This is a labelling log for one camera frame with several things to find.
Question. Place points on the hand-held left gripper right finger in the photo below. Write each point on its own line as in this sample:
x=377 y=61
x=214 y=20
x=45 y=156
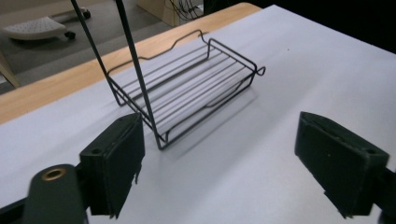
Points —
x=339 y=165

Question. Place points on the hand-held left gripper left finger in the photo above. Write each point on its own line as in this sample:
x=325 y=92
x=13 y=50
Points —
x=115 y=165

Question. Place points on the light wooden furniture leg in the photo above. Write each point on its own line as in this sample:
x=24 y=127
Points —
x=6 y=73

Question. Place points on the white perforated wheeled base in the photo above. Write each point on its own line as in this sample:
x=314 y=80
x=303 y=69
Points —
x=34 y=28

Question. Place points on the light wooden cabinet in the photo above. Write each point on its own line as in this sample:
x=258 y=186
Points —
x=160 y=11

